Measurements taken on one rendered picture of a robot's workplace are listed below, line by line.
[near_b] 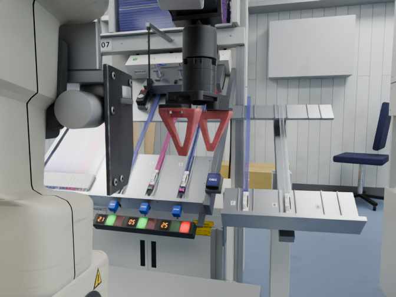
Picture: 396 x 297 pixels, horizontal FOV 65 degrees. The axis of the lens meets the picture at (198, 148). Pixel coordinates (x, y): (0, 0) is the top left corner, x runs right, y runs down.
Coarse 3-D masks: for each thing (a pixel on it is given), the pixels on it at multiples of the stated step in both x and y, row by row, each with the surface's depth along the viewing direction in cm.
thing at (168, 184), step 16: (144, 160) 113; (176, 160) 110; (208, 160) 108; (96, 176) 112; (144, 176) 108; (160, 176) 107; (176, 176) 106; (192, 176) 104; (96, 192) 107; (128, 192) 105; (144, 192) 104; (160, 192) 102; (176, 192) 101; (192, 192) 100
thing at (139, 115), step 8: (136, 80) 149; (144, 80) 148; (136, 88) 145; (224, 88) 133; (136, 96) 141; (152, 96) 138; (136, 104) 136; (152, 104) 134; (192, 104) 129; (136, 112) 133; (144, 112) 132; (136, 120) 129; (144, 120) 128; (152, 120) 127; (160, 120) 126; (176, 120) 125; (184, 120) 124; (208, 120) 121; (216, 120) 120
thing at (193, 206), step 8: (80, 192) 106; (88, 192) 105; (96, 200) 107; (104, 200) 105; (120, 200) 103; (128, 200) 102; (136, 200) 101; (144, 200) 100; (152, 200) 99; (160, 200) 98; (168, 200) 97; (176, 200) 96; (184, 200) 96; (192, 200) 95; (200, 200) 95; (128, 208) 106; (136, 208) 105; (152, 208) 103; (160, 208) 102; (168, 208) 101; (184, 208) 99; (192, 208) 98; (200, 208) 97
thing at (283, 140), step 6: (282, 108) 107; (282, 114) 105; (282, 120) 103; (282, 126) 101; (282, 132) 99; (282, 138) 97; (282, 144) 96; (282, 150) 94; (282, 156) 92; (282, 162) 91; (288, 174) 88; (288, 180) 86; (288, 186) 85; (288, 192) 84
